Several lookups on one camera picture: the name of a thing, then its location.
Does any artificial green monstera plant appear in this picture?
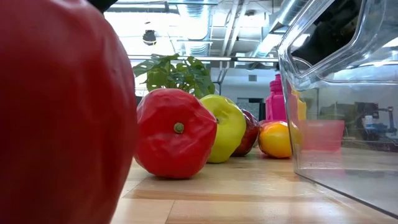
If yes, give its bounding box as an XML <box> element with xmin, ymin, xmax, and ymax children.
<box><xmin>132</xmin><ymin>52</ymin><xmax>216</xmax><ymax>99</ymax></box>

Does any pink plastic squeeze bottle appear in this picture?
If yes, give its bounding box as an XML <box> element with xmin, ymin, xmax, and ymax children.
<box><xmin>265</xmin><ymin>73</ymin><xmax>289</xmax><ymax>122</ymax></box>

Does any yellow plastic squeeze bottle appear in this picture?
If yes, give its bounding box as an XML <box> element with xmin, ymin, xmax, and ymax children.
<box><xmin>290</xmin><ymin>90</ymin><xmax>307</xmax><ymax>121</ymax></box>

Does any green toy apple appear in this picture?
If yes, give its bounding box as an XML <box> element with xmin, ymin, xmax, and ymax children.
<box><xmin>198</xmin><ymin>94</ymin><xmax>247</xmax><ymax>164</ymax></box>

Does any red bell pepper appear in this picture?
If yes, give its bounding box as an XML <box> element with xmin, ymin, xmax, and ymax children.
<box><xmin>134</xmin><ymin>88</ymin><xmax>218</xmax><ymax>180</ymax></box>

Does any red toy tomato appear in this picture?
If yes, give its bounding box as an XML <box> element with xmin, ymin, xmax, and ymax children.
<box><xmin>0</xmin><ymin>0</ymin><xmax>138</xmax><ymax>224</ymax></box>

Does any dark red toy fruit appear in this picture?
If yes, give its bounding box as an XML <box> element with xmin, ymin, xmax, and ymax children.
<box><xmin>230</xmin><ymin>108</ymin><xmax>261</xmax><ymax>157</ymax></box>

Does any black ceiling dome fixture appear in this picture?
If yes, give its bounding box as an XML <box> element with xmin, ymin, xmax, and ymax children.
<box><xmin>142</xmin><ymin>29</ymin><xmax>157</xmax><ymax>47</ymax></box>

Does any translucent red plastic bin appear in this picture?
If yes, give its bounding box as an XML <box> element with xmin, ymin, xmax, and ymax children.
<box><xmin>259</xmin><ymin>119</ymin><xmax>345</xmax><ymax>152</ymax></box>

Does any clear plastic bin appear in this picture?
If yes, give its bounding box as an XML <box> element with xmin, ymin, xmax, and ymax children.
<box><xmin>276</xmin><ymin>0</ymin><xmax>398</xmax><ymax>218</ymax></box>

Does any silver ventilation duct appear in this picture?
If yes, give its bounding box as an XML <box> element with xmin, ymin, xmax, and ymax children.
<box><xmin>177</xmin><ymin>0</ymin><xmax>215</xmax><ymax>57</ymax></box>

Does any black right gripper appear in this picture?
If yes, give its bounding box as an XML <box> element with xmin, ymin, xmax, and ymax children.
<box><xmin>290</xmin><ymin>0</ymin><xmax>363</xmax><ymax>66</ymax></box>

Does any background robot workstation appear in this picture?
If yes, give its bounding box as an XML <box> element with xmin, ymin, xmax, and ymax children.
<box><xmin>320</xmin><ymin>101</ymin><xmax>396</xmax><ymax>147</ymax></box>

